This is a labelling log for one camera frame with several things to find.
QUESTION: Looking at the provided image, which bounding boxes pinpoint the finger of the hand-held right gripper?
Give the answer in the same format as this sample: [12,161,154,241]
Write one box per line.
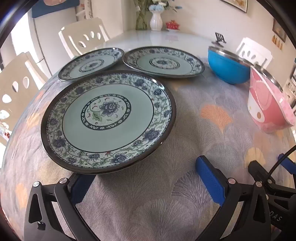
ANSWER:
[248,161,296,194]
[278,153,296,180]

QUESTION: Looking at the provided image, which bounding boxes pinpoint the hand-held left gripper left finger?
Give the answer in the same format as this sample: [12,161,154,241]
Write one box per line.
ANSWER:
[24,173,102,241]

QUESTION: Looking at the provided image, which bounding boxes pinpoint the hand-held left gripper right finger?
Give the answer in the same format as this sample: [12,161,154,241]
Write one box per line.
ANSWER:
[195,156,272,241]

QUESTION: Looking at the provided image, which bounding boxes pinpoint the pink cartoon steel-lined bowl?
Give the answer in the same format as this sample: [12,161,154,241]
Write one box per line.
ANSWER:
[247,65,296,134]

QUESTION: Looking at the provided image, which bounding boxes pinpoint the blue floral ceramic plate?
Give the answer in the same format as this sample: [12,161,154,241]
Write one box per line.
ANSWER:
[122,46,205,79]
[40,70,176,175]
[58,47,125,81]

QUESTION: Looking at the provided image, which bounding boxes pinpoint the blue steel-lined bowl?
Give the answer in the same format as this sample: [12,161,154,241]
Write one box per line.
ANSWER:
[207,46,251,85]

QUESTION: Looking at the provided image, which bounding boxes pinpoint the fan-patterned tablecloth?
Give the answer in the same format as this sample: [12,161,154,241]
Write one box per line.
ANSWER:
[0,52,296,241]

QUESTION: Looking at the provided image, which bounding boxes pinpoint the white dining chair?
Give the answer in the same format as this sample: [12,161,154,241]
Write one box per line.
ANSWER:
[236,37,272,67]
[0,52,48,144]
[58,17,109,59]

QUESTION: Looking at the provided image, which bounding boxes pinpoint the orange hanging ornaments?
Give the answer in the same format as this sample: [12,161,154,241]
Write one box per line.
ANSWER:
[272,35,284,50]

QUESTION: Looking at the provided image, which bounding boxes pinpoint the black phone stand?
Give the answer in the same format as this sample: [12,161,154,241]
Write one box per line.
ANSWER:
[211,32,227,48]

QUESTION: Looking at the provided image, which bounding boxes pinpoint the red lidded teacup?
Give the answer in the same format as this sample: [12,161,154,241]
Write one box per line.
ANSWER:
[166,20,181,31]

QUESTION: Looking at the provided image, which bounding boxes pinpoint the green glass vase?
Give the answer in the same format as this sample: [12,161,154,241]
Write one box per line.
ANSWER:
[134,0,149,30]

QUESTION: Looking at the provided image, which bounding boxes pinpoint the white corner shelf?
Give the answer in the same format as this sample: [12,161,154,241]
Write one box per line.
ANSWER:
[76,0,93,19]

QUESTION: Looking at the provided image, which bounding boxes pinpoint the blue artificial flowers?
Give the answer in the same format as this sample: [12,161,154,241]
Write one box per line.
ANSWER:
[148,0,183,13]

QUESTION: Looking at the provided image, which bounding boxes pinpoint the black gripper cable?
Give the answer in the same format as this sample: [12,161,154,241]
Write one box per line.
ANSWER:
[268,145,296,178]

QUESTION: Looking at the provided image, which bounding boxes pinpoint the small framed wall picture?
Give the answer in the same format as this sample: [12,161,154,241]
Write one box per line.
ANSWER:
[272,19,287,42]

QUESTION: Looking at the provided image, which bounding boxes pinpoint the large framed wall picture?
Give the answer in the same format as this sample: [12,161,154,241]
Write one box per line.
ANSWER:
[220,0,248,13]

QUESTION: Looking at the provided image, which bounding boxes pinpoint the blue wall hanging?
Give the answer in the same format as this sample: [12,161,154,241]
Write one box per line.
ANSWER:
[31,0,77,18]

